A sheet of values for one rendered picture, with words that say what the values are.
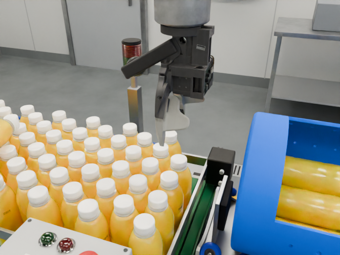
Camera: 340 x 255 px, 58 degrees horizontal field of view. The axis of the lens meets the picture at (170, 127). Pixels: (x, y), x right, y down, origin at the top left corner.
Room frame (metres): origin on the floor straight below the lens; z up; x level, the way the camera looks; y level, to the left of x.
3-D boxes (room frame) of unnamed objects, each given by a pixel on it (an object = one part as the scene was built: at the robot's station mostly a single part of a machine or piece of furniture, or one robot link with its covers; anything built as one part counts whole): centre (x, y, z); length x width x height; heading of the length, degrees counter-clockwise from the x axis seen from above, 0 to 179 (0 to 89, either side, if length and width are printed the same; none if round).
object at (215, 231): (0.52, -0.12, 0.99); 0.10 x 0.02 x 0.12; 161
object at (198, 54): (0.52, -0.03, 1.34); 0.09 x 0.08 x 0.12; 70
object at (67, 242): (0.33, 0.16, 1.11); 0.02 x 0.02 x 0.01
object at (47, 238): (0.34, 0.20, 1.11); 0.02 x 0.02 x 0.01
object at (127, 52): (0.99, 0.12, 1.23); 0.06 x 0.06 x 0.04
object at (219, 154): (0.72, -0.14, 0.95); 0.10 x 0.07 x 0.10; 161
